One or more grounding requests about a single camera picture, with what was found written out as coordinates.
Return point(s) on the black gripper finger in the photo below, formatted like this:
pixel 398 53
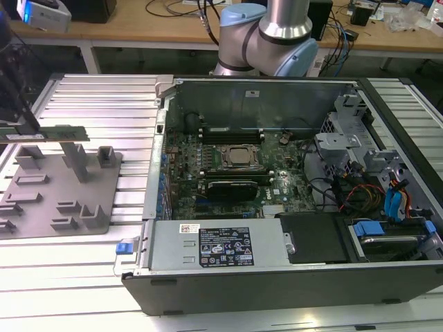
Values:
pixel 26 107

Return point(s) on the green RAM stick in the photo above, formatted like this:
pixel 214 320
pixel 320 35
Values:
pixel 64 134

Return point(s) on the black RAM slot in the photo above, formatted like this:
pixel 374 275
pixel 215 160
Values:
pixel 235 171
pixel 232 129
pixel 232 137
pixel 232 141
pixel 232 133

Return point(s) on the installed dark RAM stick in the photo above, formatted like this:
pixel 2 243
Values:
pixel 239 177

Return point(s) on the black box on desk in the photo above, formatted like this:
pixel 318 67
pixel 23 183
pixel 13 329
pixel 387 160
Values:
pixel 93 10

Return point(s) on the grey parts rack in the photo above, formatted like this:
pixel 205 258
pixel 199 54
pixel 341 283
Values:
pixel 52 207

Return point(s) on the wooden desk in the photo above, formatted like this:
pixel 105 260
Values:
pixel 138 32

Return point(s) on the grey case corner latch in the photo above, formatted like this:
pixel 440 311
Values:
pixel 162 86

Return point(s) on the blue case latch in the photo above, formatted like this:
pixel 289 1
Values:
pixel 124 249

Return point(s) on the silver power supply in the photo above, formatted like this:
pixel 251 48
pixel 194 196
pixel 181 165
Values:
pixel 166 249

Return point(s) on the white red barcode sticker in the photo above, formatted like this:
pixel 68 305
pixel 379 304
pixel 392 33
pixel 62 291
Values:
pixel 189 228

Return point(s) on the silver CPU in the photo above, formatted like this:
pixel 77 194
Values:
pixel 239 156

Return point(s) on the black graphics card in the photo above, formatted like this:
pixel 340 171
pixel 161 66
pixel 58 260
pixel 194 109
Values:
pixel 232 190

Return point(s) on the black power supply label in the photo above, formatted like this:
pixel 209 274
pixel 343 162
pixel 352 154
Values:
pixel 226 246

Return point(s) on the round coin battery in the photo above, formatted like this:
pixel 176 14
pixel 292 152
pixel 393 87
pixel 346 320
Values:
pixel 284 139

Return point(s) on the green motherboard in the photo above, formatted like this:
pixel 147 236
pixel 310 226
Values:
pixel 297 180

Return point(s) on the black open PC case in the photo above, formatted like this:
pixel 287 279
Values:
pixel 242 290

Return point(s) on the black plastic cover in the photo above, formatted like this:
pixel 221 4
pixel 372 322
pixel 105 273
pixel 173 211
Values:
pixel 311 238

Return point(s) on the metal drive cage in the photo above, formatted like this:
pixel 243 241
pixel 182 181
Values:
pixel 342 138

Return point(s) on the small black desk box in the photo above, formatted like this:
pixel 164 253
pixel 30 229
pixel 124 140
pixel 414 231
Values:
pixel 361 15

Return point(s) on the hard disk in blue carrier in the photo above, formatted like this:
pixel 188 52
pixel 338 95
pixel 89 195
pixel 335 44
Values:
pixel 387 243

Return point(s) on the blue side clip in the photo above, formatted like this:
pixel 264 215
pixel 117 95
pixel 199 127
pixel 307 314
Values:
pixel 430 230

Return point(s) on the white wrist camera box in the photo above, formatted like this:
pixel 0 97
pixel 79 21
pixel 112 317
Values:
pixel 48 12

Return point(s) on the white case wall sticker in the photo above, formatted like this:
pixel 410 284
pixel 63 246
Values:
pixel 252 93

